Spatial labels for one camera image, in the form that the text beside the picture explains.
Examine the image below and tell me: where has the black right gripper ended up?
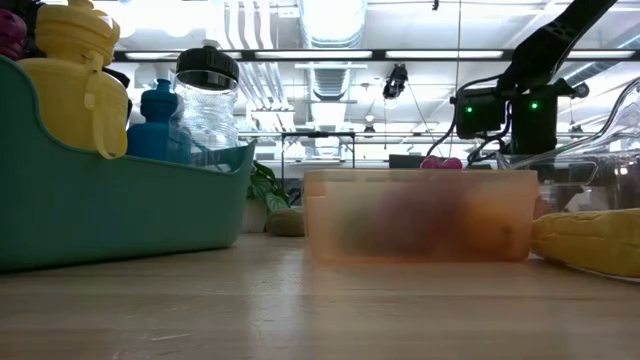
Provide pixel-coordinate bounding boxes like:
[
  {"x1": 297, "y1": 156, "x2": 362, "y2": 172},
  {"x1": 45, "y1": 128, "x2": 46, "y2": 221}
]
[{"x1": 537, "y1": 152, "x2": 601, "y2": 214}]

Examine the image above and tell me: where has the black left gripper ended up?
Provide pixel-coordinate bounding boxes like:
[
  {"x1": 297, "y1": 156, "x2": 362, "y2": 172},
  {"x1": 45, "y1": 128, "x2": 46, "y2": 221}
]
[{"x1": 102, "y1": 67, "x2": 134, "y2": 121}]

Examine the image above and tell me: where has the yellow squeeze bottle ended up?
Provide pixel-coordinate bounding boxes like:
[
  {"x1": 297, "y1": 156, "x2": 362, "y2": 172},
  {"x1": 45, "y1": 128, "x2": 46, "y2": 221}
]
[{"x1": 17, "y1": 0, "x2": 130, "y2": 160}]

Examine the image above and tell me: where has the clear plastic bin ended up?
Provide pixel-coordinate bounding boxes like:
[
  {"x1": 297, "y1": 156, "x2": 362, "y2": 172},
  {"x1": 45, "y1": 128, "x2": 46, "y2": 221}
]
[{"x1": 494, "y1": 77, "x2": 640, "y2": 211}]

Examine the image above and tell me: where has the yellow toy banana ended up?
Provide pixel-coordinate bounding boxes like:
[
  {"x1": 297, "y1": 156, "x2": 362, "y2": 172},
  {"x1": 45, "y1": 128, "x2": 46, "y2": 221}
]
[{"x1": 530, "y1": 208, "x2": 640, "y2": 280}]

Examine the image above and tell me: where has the blue squeeze bottle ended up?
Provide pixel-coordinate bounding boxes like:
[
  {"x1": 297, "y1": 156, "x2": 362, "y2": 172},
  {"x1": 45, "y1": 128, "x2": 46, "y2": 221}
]
[{"x1": 125, "y1": 78, "x2": 194, "y2": 165}]

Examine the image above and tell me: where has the clear bottle black lid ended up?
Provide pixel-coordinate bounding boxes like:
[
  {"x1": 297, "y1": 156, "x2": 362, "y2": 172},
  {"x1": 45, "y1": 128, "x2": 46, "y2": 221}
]
[{"x1": 172, "y1": 44, "x2": 241, "y2": 169}]

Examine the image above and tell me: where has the teal plastic bin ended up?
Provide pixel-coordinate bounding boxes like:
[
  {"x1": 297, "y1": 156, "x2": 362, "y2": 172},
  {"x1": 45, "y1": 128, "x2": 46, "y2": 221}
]
[{"x1": 0, "y1": 54, "x2": 256, "y2": 274}]

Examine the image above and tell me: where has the black toy grape bunch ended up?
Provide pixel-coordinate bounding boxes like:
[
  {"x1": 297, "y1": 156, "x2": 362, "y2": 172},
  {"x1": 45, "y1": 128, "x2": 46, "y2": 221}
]
[{"x1": 339, "y1": 192, "x2": 451, "y2": 257}]

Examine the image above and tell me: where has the brown kiwi fruit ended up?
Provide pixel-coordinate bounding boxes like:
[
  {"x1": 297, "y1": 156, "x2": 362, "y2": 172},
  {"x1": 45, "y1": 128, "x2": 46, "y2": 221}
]
[{"x1": 264, "y1": 207, "x2": 306, "y2": 238}]

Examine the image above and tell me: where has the black rectangular box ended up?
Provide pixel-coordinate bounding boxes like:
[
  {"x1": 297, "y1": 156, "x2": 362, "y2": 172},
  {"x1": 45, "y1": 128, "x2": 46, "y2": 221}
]
[{"x1": 388, "y1": 153, "x2": 424, "y2": 170}]

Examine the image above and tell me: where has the artificial striped green plant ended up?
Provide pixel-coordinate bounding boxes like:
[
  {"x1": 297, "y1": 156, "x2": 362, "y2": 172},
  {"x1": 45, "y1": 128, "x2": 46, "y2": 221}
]
[{"x1": 246, "y1": 159, "x2": 301, "y2": 234}]

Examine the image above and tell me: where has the black crossbar with light strips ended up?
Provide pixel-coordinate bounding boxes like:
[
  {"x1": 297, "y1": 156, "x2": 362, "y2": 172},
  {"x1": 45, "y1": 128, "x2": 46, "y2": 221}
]
[{"x1": 112, "y1": 48, "x2": 640, "y2": 63}]

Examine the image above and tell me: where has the orange translucent plastic bin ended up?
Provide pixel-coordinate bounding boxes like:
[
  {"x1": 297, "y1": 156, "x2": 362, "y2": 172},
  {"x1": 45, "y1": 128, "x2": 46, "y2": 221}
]
[{"x1": 302, "y1": 168, "x2": 540, "y2": 265}]

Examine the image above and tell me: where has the thin vertical hanging wire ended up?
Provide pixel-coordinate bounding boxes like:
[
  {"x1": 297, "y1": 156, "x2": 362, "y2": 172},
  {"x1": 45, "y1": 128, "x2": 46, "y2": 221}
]
[{"x1": 453, "y1": 0, "x2": 462, "y2": 91}]

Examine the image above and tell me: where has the silver ventilation duct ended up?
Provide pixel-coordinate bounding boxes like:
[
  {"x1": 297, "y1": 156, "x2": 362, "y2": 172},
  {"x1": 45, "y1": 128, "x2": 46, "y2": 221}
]
[{"x1": 299, "y1": 0, "x2": 369, "y2": 151}]

